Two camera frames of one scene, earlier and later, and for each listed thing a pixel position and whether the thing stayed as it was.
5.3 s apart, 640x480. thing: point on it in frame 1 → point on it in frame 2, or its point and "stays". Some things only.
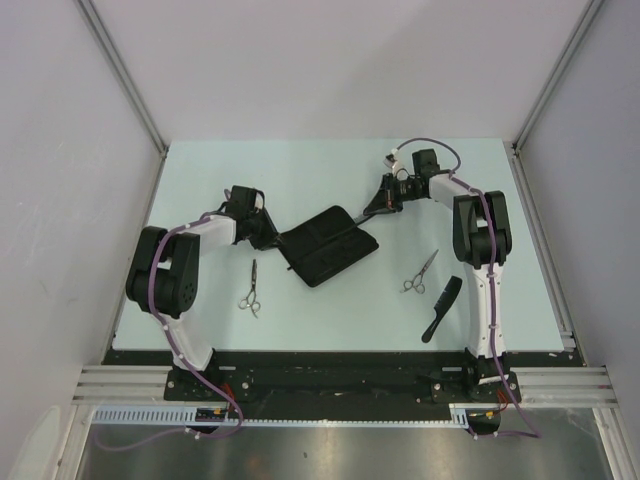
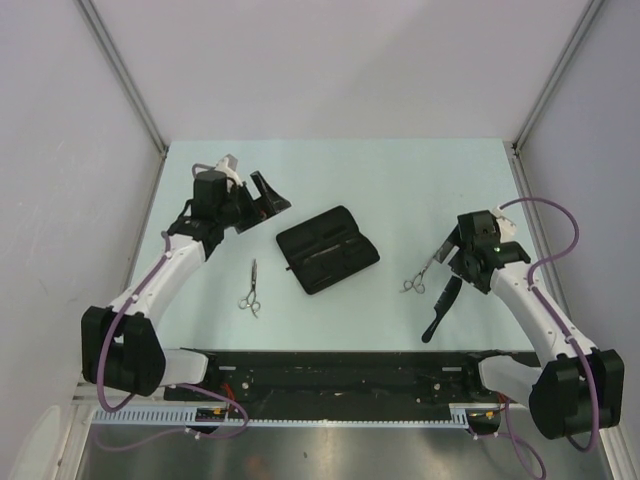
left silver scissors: [250, 301] stays
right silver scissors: [417, 281] stays
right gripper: [386, 200] → [455, 263]
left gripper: [272, 233] → [270, 203]
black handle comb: [447, 297] stays
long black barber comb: [357, 221] → [326, 249]
